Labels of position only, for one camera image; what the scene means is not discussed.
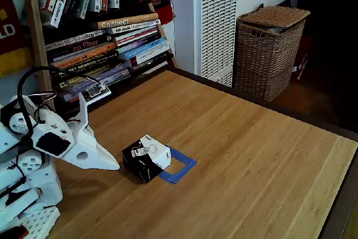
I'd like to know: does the black white servo box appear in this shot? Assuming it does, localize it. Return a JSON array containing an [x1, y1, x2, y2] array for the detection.
[[121, 134, 172, 184]]

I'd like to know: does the blue tape square target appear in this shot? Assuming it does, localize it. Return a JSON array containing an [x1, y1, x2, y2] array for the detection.
[[158, 145, 198, 185]]

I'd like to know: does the black Rocket Science book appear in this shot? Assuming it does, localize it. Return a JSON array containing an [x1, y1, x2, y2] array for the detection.
[[49, 50, 120, 80]]

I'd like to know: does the grey blue book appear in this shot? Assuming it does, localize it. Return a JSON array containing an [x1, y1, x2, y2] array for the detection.
[[60, 62, 131, 87]]

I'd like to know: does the orange paperback book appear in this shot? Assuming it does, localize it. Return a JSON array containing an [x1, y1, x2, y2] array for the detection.
[[51, 42, 117, 69]]

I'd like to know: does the black no filter book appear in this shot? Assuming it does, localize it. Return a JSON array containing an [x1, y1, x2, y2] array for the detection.
[[46, 34, 112, 60]]

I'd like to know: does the white book script title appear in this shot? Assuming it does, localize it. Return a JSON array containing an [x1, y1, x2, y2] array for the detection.
[[44, 29, 104, 51]]

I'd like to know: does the wooden ladder bookshelf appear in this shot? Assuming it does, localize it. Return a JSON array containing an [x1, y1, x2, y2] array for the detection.
[[21, 0, 180, 114]]

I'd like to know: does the blue paperback book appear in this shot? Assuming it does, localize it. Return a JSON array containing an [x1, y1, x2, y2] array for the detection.
[[123, 37, 168, 60]]

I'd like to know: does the purple paperback book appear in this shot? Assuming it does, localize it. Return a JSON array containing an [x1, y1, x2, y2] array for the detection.
[[116, 33, 166, 54]]

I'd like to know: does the red black clamp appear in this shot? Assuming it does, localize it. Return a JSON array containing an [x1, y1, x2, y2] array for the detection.
[[0, 224, 30, 239]]

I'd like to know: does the white red striped book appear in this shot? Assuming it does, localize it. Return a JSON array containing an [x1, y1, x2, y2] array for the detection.
[[113, 25, 159, 45]]

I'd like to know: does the white Modern Romance book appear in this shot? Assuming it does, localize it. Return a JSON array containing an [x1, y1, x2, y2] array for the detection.
[[105, 19, 162, 35]]

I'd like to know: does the orange Connect book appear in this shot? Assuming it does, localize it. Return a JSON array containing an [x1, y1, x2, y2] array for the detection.
[[97, 12, 159, 30]]

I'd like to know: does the red yellow banner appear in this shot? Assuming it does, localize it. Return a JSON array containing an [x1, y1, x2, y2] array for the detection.
[[0, 0, 33, 79]]

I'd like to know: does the white louvered heater panel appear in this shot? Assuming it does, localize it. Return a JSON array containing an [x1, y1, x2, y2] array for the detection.
[[192, 0, 239, 88]]

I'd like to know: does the brown wicker laundry basket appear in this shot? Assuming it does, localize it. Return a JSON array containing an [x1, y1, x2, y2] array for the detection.
[[233, 5, 311, 102]]

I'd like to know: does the wrist camera on white bracket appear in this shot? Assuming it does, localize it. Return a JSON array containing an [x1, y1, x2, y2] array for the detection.
[[68, 81, 112, 136]]

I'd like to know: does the black camera cable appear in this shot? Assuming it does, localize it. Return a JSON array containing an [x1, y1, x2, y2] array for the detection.
[[16, 65, 101, 140]]

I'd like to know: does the white perforated base plate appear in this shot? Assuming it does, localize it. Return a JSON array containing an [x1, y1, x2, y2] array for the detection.
[[16, 205, 61, 239]]

